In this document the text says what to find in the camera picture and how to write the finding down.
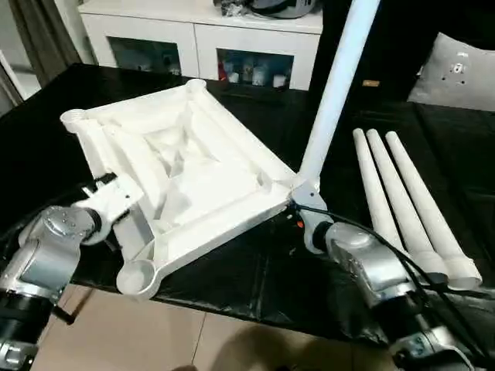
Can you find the white sideboard with glass doors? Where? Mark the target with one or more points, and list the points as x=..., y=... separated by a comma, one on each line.
x=154, y=35

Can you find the white plastic table leg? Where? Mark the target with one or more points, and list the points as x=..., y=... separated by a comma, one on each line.
x=398, y=193
x=340, y=77
x=371, y=185
x=425, y=201

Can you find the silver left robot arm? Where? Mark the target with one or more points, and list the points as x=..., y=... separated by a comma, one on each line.
x=42, y=247

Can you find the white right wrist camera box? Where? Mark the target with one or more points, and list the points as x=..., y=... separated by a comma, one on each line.
x=309, y=197

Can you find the grey pillow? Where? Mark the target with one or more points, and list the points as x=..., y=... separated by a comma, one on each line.
x=456, y=73

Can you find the white plastic table top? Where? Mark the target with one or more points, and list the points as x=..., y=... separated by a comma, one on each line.
x=201, y=162

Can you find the black metal table leg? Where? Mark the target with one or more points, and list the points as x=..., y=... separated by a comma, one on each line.
x=65, y=314

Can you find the crumpled patterned bag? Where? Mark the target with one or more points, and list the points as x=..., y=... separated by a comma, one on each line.
x=234, y=7

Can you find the black cabinet with gold label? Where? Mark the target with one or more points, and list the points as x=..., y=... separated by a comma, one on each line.
x=394, y=50

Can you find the grey curtain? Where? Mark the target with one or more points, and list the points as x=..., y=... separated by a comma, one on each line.
x=42, y=38

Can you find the black mat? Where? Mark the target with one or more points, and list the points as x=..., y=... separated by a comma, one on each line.
x=38, y=135

